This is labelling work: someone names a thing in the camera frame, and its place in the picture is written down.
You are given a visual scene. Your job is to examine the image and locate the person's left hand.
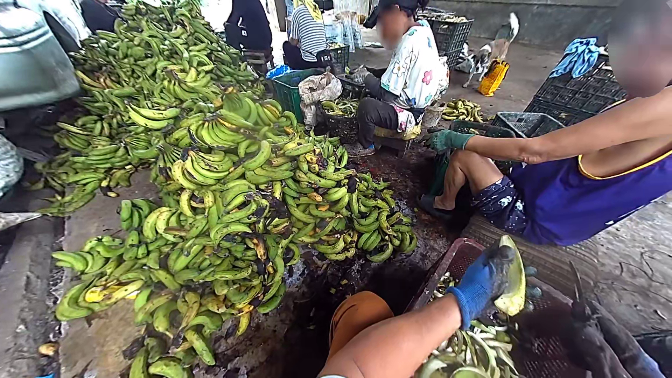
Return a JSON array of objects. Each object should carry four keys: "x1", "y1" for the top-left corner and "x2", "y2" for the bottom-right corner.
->
[{"x1": 448, "y1": 243, "x2": 543, "y2": 330}]

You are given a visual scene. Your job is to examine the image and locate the person's right hand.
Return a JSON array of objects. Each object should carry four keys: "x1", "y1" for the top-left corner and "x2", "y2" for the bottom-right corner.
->
[{"x1": 558, "y1": 298, "x2": 644, "y2": 378}]

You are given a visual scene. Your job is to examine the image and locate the peeled green plantain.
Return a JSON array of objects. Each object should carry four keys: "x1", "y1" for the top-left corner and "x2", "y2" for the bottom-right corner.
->
[{"x1": 493, "y1": 235, "x2": 526, "y2": 317}]

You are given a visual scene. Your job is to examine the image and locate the dark knife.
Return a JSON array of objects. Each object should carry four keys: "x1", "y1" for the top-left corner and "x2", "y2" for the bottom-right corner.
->
[{"x1": 569, "y1": 261, "x2": 585, "y2": 303}]

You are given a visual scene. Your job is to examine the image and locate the person's right forearm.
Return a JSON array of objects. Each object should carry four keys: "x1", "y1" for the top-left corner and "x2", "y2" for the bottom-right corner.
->
[{"x1": 625, "y1": 338, "x2": 665, "y2": 378}]

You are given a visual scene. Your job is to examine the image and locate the person's left forearm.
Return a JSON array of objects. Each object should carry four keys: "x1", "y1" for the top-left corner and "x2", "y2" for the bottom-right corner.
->
[{"x1": 317, "y1": 293, "x2": 464, "y2": 378}]

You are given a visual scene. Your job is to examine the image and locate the brown ribbed seat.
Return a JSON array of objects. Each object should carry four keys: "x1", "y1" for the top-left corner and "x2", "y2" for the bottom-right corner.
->
[{"x1": 461, "y1": 212, "x2": 600, "y2": 301}]

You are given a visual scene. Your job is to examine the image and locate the pile of plantain peels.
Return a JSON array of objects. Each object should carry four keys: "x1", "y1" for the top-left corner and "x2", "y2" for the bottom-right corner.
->
[{"x1": 414, "y1": 271, "x2": 520, "y2": 378}]

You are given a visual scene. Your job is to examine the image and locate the black plastic crate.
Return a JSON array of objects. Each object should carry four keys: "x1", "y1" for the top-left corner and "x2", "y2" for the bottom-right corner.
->
[
  {"x1": 632, "y1": 329, "x2": 672, "y2": 370},
  {"x1": 336, "y1": 75, "x2": 369, "y2": 100},
  {"x1": 318, "y1": 99, "x2": 364, "y2": 145}
]

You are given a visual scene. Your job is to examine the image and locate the reddish brown plastic crate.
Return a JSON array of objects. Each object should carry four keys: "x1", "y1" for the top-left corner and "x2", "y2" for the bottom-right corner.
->
[{"x1": 406, "y1": 237, "x2": 591, "y2": 378}]

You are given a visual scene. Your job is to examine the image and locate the dark green plastic crate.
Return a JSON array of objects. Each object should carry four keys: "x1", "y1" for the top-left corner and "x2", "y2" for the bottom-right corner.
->
[{"x1": 429, "y1": 120, "x2": 518, "y2": 198}]

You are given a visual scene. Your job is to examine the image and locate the grey plastic crate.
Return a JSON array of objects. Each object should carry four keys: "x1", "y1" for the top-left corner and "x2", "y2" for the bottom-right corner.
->
[{"x1": 491, "y1": 111, "x2": 566, "y2": 139}]

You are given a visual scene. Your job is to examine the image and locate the person's legs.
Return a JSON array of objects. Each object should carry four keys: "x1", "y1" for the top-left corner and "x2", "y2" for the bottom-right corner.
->
[{"x1": 328, "y1": 291, "x2": 395, "y2": 361}]

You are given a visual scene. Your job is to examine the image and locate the pile of yellow-green plantains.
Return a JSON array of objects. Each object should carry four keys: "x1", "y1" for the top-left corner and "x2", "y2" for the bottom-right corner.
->
[{"x1": 440, "y1": 99, "x2": 488, "y2": 124}]

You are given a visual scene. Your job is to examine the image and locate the low wooden stool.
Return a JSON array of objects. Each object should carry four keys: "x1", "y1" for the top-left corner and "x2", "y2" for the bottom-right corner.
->
[{"x1": 374, "y1": 124, "x2": 422, "y2": 158}]

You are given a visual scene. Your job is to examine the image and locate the stack of black crates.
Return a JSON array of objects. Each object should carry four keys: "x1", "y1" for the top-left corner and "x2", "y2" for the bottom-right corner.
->
[
  {"x1": 419, "y1": 7, "x2": 474, "y2": 70},
  {"x1": 524, "y1": 46, "x2": 628, "y2": 127}
]

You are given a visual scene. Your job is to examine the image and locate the yellow bag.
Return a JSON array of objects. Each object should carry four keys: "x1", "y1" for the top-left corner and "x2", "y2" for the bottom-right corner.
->
[{"x1": 478, "y1": 59, "x2": 510, "y2": 97}]

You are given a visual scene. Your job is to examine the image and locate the blue cloth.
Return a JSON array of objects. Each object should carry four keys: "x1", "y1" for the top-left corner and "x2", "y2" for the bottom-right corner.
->
[{"x1": 549, "y1": 37, "x2": 601, "y2": 79}]

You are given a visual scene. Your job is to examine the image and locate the white and brown dog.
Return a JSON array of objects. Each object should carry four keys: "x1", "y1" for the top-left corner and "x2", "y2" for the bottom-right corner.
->
[{"x1": 462, "y1": 13, "x2": 520, "y2": 89}]

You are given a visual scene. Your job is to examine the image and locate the beige sack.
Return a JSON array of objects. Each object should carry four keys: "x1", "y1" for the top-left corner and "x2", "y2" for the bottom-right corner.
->
[{"x1": 297, "y1": 72, "x2": 343, "y2": 128}]

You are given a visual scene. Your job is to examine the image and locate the heap of green plantains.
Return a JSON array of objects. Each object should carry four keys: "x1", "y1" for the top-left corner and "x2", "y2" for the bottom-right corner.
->
[{"x1": 36, "y1": 0, "x2": 419, "y2": 378}]

